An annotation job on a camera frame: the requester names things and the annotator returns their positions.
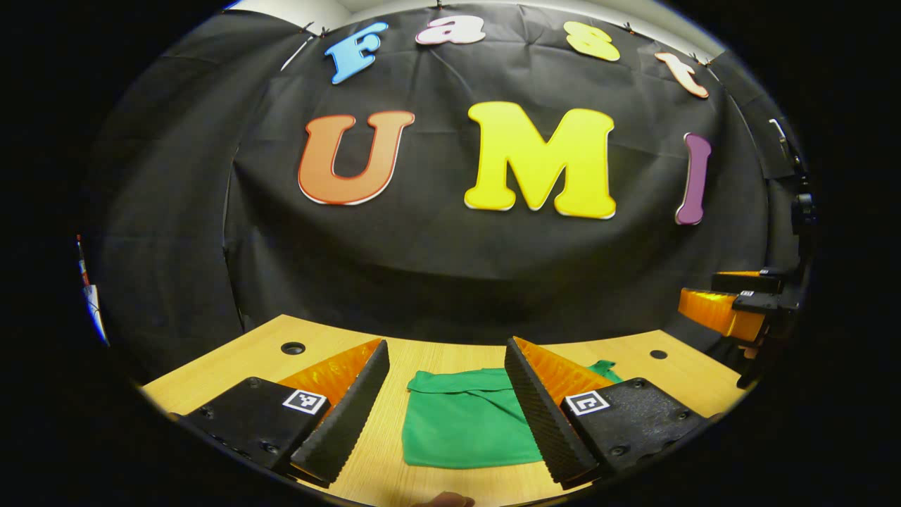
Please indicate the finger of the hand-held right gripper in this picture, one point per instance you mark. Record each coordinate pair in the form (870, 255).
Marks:
(746, 282)
(714, 310)

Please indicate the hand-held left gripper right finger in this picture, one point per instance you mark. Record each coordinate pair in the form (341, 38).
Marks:
(545, 415)

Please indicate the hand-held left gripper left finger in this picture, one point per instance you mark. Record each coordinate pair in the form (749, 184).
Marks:
(348, 415)

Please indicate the green T-shirt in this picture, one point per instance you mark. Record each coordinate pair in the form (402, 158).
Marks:
(457, 422)

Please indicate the black backdrop cloth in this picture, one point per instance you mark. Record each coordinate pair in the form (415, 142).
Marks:
(457, 282)

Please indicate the computer monitor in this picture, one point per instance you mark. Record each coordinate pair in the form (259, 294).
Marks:
(91, 303)

